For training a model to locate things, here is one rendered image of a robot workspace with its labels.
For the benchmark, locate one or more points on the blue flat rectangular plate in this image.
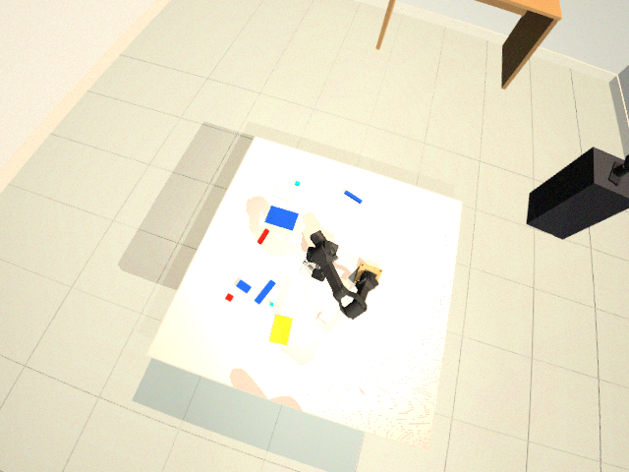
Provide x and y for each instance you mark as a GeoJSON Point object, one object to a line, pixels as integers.
{"type": "Point", "coordinates": [281, 217]}

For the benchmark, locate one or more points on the blue flat block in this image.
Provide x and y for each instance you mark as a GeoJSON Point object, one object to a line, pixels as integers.
{"type": "Point", "coordinates": [243, 286]}

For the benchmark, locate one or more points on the red rectangular block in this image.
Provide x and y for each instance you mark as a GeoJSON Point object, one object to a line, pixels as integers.
{"type": "Point", "coordinates": [263, 235]}

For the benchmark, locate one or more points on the blue flat bar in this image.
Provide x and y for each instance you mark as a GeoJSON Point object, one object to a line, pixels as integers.
{"type": "Point", "coordinates": [264, 292]}
{"type": "Point", "coordinates": [353, 197]}

